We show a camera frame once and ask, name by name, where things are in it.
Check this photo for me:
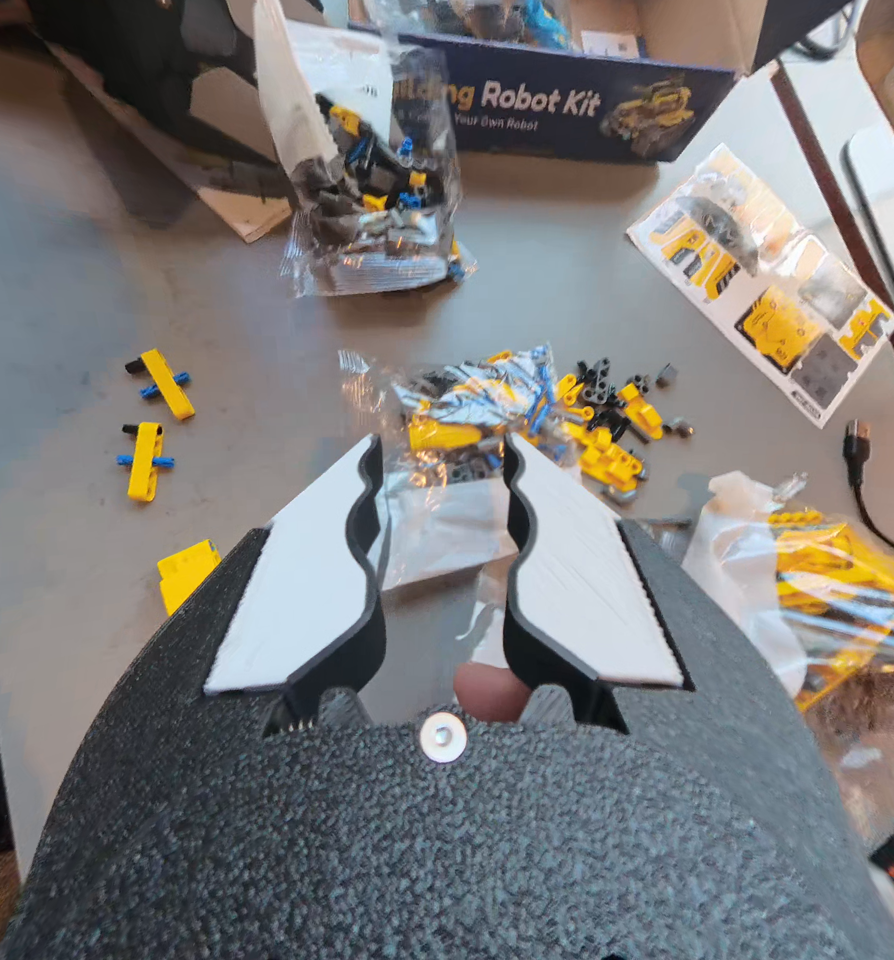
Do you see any clear bag of mixed parts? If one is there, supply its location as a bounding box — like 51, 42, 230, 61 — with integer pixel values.
338, 345, 579, 594

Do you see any black USB cable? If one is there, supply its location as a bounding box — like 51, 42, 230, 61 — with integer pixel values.
843, 420, 894, 560

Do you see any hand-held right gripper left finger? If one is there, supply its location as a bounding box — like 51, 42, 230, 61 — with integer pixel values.
204, 433, 388, 714

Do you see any pile of loose toy parts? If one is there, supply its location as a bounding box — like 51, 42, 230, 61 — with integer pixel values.
555, 356, 695, 507

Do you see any clear bag of dark parts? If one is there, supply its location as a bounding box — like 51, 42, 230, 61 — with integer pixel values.
255, 0, 478, 297

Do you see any white flat stand base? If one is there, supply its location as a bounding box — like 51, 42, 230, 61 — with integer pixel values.
840, 123, 894, 361

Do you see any yellow curved panel piece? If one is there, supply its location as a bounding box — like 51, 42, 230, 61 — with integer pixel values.
156, 540, 223, 616

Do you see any clear bag of yellow parts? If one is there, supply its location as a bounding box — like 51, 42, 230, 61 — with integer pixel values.
683, 472, 894, 714

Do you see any yellow black sticker sheet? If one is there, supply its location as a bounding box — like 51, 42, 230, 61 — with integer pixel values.
627, 142, 894, 429

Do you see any black coiled cable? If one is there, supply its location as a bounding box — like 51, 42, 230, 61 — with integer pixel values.
792, 22, 860, 65

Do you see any person's right hand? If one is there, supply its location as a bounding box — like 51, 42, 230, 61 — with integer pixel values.
453, 663, 532, 723

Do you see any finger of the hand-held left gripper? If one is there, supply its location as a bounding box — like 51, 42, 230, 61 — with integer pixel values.
190, 67, 279, 162

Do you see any clear bag with blue part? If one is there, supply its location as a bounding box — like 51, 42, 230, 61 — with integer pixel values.
372, 0, 575, 46

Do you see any instruction booklet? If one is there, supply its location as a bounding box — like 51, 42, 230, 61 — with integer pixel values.
45, 41, 294, 245

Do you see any long yellow beam with pins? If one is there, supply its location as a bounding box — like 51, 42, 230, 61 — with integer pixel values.
117, 422, 175, 502

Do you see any blue robot kit box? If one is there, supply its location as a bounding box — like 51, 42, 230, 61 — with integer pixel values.
349, 0, 853, 162

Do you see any short yellow beam with pins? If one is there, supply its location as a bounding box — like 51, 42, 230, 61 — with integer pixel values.
124, 348, 195, 421

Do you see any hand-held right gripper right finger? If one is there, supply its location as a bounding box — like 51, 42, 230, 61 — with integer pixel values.
501, 433, 688, 706

